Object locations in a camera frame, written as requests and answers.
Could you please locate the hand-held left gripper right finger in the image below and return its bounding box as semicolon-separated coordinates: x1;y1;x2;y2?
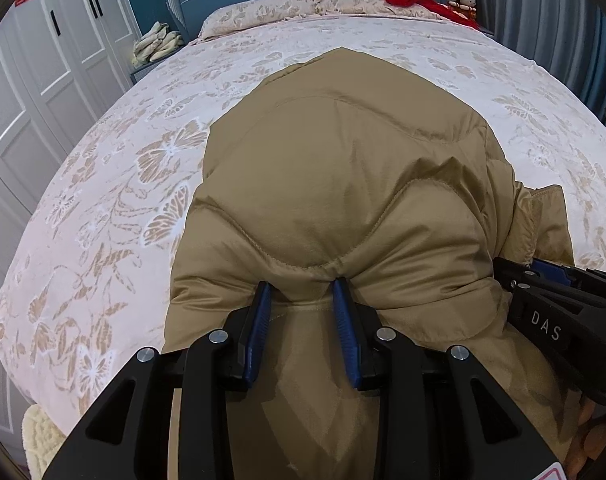
331;278;568;480

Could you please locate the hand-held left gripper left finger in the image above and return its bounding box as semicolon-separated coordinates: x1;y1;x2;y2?
42;282;274;480

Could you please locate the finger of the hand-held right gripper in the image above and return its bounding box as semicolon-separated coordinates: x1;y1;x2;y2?
493;257;606;306

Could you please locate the tan puffer jacket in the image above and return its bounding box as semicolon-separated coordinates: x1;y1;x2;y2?
163;46;591;480

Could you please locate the person's right hand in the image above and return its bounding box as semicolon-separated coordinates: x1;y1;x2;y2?
565;400;601;480

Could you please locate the pink floral bedspread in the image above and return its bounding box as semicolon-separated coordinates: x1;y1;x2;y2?
0;14;606;441

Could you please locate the grey-blue curtain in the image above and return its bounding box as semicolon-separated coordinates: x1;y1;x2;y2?
475;0;606;126

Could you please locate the blue nightstand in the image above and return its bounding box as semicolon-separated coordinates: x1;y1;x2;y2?
129;42;189;92

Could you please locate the stack of folded cloths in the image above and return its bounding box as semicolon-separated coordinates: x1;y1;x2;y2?
132;21;185;67

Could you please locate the floral pillow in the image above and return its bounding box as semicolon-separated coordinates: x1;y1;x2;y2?
199;0;318;41
313;0;451;20

